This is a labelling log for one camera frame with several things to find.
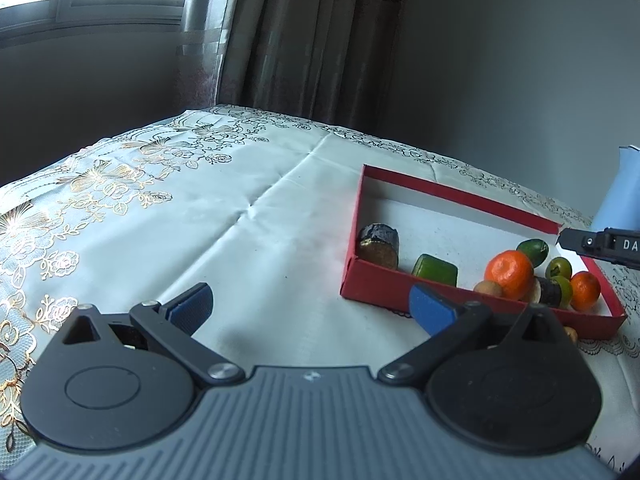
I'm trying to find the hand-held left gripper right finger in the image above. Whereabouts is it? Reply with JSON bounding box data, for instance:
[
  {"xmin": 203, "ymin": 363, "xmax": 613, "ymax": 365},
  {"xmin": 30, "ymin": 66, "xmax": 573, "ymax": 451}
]
[{"xmin": 377, "ymin": 282, "xmax": 576, "ymax": 388}]

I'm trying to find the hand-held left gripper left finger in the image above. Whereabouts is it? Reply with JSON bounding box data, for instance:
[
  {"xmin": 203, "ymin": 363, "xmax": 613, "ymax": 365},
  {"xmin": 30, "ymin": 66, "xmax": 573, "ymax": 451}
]
[{"xmin": 62, "ymin": 282, "xmax": 246, "ymax": 388}]

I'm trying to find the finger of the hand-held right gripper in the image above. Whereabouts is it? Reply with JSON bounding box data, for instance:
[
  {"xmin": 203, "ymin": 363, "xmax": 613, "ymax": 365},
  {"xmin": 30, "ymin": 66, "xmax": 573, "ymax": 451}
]
[{"xmin": 556, "ymin": 228, "xmax": 606, "ymax": 259}]

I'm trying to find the small round green fruit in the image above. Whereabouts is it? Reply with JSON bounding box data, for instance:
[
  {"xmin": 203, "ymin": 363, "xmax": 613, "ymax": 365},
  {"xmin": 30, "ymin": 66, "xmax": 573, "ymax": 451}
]
[{"xmin": 545, "ymin": 256, "xmax": 572, "ymax": 281}]

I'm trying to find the green cucumber piece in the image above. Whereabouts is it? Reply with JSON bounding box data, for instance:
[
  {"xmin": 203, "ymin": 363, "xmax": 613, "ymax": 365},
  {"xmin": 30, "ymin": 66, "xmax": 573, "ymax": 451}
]
[{"xmin": 411, "ymin": 254, "xmax": 459, "ymax": 287}]

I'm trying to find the oval dark green fruit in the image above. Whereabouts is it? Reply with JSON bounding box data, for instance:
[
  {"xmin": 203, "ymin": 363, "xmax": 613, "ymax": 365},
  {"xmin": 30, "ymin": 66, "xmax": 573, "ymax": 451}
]
[{"xmin": 516, "ymin": 238, "xmax": 550, "ymax": 261}]

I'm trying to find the small orange mandarin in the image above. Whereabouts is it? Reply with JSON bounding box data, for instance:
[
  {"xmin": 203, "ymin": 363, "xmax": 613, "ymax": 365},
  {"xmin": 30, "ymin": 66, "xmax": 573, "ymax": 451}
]
[{"xmin": 570, "ymin": 271, "xmax": 602, "ymax": 312}]

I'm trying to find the large green tomato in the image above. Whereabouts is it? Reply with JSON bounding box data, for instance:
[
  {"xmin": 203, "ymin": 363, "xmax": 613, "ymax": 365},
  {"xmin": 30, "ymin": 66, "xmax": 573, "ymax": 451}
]
[{"xmin": 555, "ymin": 276, "xmax": 575, "ymax": 310}]

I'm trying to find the sugarcane piece with notched end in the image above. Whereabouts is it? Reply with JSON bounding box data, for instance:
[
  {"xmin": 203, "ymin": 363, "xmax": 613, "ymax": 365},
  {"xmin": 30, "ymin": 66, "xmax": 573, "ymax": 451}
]
[{"xmin": 527, "ymin": 276, "xmax": 565, "ymax": 308}]

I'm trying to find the red cardboard box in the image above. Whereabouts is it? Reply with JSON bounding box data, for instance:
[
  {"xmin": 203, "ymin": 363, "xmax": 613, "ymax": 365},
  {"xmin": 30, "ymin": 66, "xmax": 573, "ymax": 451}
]
[{"xmin": 340, "ymin": 163, "xmax": 627, "ymax": 342}]

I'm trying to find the large orange mandarin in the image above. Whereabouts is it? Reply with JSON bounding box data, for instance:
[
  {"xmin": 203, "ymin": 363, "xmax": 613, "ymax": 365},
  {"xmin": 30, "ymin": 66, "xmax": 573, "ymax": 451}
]
[{"xmin": 484, "ymin": 250, "xmax": 535, "ymax": 301}]

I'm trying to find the short dark sugarcane piece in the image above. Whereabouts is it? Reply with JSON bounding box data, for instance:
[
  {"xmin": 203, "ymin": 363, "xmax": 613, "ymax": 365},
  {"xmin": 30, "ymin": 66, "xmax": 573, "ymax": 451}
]
[{"xmin": 356, "ymin": 222, "xmax": 401, "ymax": 269}]

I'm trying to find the light blue electric kettle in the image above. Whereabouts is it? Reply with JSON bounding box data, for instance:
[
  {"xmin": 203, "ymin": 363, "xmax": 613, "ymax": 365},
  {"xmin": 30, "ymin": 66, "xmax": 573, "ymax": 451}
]
[{"xmin": 591, "ymin": 145, "xmax": 640, "ymax": 233}]

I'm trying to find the floral embroidered tablecloth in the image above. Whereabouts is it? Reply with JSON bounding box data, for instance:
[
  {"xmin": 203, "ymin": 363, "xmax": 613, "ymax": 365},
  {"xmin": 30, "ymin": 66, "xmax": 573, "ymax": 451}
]
[{"xmin": 0, "ymin": 105, "xmax": 640, "ymax": 480}]

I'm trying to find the grey patterned curtain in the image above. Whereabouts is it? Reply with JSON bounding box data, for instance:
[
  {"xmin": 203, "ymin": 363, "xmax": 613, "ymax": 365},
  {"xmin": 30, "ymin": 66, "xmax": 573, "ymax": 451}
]
[{"xmin": 180, "ymin": 0, "xmax": 408, "ymax": 133}]

